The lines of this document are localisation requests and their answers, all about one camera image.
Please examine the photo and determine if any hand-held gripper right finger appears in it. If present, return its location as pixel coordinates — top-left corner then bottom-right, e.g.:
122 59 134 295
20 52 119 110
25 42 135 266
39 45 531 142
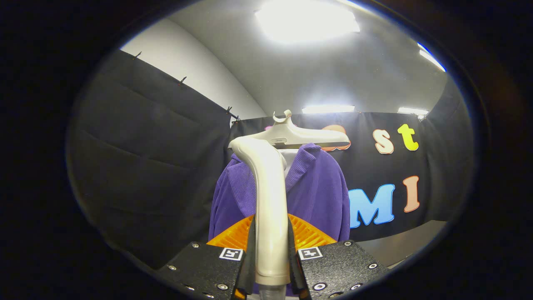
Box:
287 214 390 300

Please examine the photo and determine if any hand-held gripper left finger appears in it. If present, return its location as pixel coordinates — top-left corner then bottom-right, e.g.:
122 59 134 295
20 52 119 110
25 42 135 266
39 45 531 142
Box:
156 215 257 300

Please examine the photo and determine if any purple jacket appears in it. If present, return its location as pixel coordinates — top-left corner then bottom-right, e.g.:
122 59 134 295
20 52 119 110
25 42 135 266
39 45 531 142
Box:
208 143 351 242

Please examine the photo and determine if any white garment steamer head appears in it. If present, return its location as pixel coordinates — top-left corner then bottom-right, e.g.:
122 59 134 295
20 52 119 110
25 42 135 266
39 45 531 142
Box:
228 137 291 286

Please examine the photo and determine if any white garment form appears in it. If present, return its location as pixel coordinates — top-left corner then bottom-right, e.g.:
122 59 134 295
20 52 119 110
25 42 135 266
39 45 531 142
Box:
280 149 299 178

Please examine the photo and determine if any white clothes hanger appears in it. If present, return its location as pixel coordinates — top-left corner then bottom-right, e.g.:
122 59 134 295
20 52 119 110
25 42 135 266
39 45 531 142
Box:
227 110 351 150

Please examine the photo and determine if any grey cabinet with dark top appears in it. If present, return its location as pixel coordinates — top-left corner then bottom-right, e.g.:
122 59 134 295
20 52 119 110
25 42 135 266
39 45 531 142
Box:
357 220 447 268

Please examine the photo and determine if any long ceiling light bar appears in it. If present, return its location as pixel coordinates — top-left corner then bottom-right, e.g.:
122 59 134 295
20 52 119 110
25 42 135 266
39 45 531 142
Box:
302 105 355 114

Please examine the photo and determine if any small ceiling light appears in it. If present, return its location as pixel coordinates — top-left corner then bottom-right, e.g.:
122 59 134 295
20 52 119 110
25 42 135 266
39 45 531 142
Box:
398 107 428 119

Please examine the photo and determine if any double ceiling light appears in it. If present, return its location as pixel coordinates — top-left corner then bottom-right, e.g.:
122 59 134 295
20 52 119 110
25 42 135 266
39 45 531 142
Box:
418 43 446 72

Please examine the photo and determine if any large ceiling light panel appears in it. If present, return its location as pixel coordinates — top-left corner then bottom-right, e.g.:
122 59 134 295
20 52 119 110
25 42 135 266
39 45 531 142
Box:
255 0 361 42

